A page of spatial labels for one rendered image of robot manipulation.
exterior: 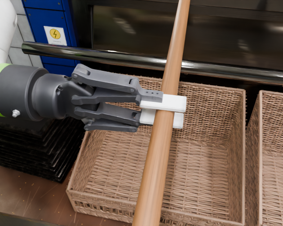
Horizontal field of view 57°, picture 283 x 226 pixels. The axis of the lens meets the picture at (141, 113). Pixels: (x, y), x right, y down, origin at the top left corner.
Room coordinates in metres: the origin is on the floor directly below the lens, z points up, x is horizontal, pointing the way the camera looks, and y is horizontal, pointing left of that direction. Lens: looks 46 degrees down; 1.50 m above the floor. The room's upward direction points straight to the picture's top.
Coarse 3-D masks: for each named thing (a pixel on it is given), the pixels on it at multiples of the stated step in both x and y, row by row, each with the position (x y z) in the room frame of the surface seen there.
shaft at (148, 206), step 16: (176, 16) 0.60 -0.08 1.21; (176, 32) 0.52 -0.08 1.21; (176, 48) 0.45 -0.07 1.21; (176, 64) 0.40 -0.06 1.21; (176, 80) 0.36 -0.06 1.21; (160, 112) 0.28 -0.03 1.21; (160, 128) 0.24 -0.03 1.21; (160, 144) 0.21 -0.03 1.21; (160, 160) 0.19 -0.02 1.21; (144, 176) 0.17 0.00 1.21; (160, 176) 0.17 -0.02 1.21; (144, 192) 0.15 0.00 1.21; (160, 192) 0.15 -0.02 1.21; (144, 208) 0.13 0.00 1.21; (160, 208) 0.13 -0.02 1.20; (144, 224) 0.11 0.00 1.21
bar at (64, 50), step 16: (32, 48) 0.52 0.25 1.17; (48, 48) 0.52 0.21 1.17; (64, 48) 0.51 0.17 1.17; (80, 48) 0.51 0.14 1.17; (112, 64) 0.49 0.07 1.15; (128, 64) 0.48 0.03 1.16; (144, 64) 0.47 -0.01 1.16; (160, 64) 0.46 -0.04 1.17; (192, 64) 0.46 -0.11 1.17; (208, 64) 0.45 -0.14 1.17; (224, 64) 0.45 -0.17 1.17; (256, 80) 0.42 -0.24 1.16; (272, 80) 0.42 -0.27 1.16
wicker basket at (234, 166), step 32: (192, 96) 0.77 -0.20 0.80; (224, 96) 0.74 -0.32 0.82; (192, 128) 0.72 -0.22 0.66; (224, 128) 0.70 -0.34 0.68; (96, 160) 0.60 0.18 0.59; (128, 160) 0.61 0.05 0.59; (192, 160) 0.61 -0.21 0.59; (224, 160) 0.60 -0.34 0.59; (96, 192) 0.46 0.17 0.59; (128, 192) 0.46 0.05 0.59; (192, 192) 0.46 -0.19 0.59; (224, 192) 0.46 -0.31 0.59; (160, 224) 0.33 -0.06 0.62; (192, 224) 0.31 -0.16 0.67; (224, 224) 0.30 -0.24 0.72
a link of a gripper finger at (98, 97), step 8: (96, 88) 0.32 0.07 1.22; (104, 88) 0.32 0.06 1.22; (80, 96) 0.30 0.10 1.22; (88, 96) 0.30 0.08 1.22; (96, 96) 0.30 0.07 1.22; (104, 96) 0.30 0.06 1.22; (112, 96) 0.30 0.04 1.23; (120, 96) 0.29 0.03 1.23; (128, 96) 0.29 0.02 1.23; (136, 96) 0.29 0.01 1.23; (80, 104) 0.30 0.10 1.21; (136, 104) 0.28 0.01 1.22
